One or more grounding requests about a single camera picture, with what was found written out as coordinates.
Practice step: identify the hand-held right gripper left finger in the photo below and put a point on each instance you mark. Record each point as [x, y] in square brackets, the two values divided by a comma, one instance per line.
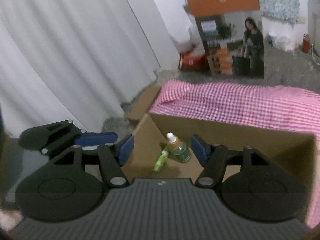
[126, 151]

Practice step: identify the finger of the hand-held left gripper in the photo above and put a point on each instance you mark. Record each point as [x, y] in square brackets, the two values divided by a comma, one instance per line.
[96, 138]

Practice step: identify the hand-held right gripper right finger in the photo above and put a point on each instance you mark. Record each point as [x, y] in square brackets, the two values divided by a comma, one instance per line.
[198, 151]

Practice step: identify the brown cardboard box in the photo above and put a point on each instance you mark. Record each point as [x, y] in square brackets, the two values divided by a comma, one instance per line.
[225, 132]

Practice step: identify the green dropper bottle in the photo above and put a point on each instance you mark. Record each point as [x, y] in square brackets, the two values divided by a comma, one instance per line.
[180, 152]

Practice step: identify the small green tube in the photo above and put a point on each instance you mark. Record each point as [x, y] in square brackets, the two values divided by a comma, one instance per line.
[160, 163]

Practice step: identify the pink checked cloth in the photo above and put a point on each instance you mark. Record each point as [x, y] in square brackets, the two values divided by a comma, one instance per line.
[237, 100]

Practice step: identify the white curtain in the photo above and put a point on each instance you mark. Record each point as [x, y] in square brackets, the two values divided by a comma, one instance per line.
[62, 55]

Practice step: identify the red plastic bag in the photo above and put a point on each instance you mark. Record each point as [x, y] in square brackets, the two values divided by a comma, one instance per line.
[193, 61]

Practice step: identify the orange printed appliance box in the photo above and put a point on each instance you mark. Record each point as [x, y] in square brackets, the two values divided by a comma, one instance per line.
[225, 30]

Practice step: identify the white plastic bag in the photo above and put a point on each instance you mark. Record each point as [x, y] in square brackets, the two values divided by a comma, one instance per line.
[285, 42]

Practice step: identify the red thermos bottle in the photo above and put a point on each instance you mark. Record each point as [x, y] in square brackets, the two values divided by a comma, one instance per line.
[305, 43]

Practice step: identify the floral wall cloth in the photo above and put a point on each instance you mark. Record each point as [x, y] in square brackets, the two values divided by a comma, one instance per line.
[280, 2]

